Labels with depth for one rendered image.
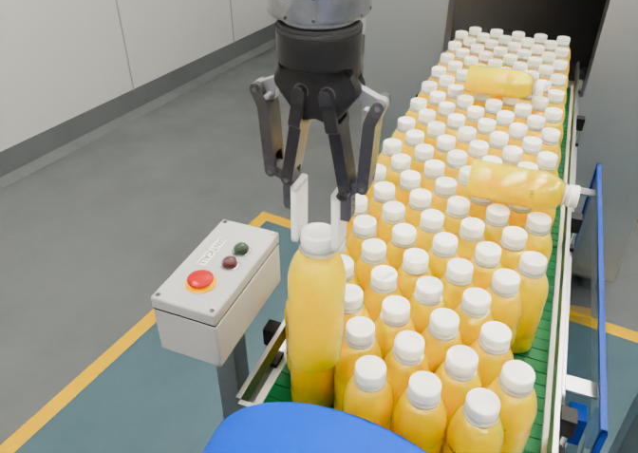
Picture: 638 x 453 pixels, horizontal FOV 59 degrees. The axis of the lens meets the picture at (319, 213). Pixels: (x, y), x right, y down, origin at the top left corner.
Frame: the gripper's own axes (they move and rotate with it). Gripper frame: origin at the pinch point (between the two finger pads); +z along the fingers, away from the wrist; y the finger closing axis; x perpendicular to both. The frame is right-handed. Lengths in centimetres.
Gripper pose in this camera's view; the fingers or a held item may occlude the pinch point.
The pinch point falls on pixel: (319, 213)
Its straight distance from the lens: 60.0
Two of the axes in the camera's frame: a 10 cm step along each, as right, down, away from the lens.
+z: 0.0, 8.3, 5.6
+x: 3.7, -5.2, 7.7
